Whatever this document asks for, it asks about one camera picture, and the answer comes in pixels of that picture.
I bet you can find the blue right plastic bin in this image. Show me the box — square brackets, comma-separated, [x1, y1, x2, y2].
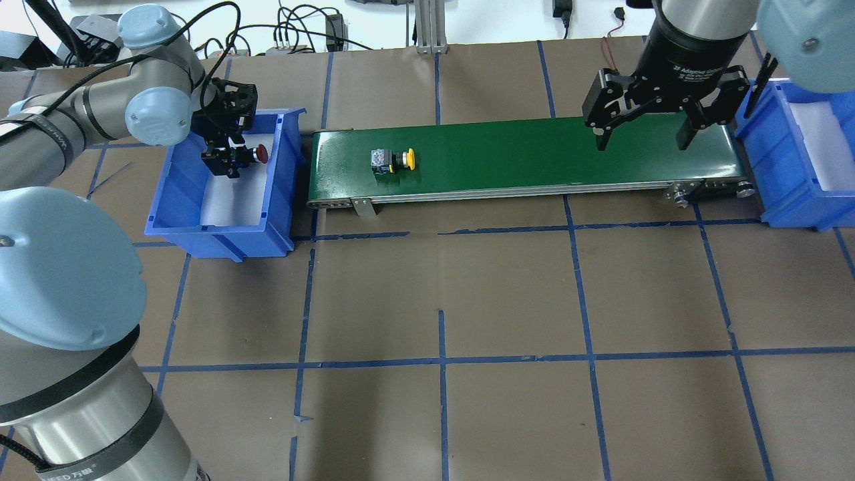
[735, 80, 854, 231]

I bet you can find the green conveyor belt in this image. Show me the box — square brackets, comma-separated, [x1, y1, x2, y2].
[307, 114, 751, 210]

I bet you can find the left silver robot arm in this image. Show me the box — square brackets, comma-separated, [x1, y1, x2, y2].
[1, 3, 268, 480]

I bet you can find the blue plastic bin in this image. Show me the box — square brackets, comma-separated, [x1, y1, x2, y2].
[735, 80, 854, 231]
[144, 108, 305, 262]

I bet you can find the red push button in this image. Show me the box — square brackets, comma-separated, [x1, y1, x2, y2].
[241, 144, 269, 164]

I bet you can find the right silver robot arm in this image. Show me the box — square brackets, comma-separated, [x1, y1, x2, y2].
[581, 1, 854, 150]

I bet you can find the white foam pad bin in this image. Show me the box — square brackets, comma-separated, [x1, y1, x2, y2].
[791, 102, 854, 191]
[200, 160, 274, 227]

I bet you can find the aluminium frame post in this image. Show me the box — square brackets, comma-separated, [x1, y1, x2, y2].
[412, 0, 449, 55]

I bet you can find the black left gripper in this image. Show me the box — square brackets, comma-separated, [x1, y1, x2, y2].
[194, 78, 259, 179]

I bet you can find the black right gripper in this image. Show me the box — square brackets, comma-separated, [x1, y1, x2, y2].
[582, 1, 759, 152]

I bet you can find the white foam pad right bin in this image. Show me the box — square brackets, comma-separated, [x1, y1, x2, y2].
[791, 102, 854, 191]

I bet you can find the white foam pad left bin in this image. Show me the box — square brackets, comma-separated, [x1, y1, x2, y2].
[200, 160, 274, 227]

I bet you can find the blue left plastic bin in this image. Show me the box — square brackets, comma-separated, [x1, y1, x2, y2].
[144, 108, 305, 262]

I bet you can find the yellow push button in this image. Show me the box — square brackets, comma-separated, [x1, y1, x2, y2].
[369, 148, 416, 176]

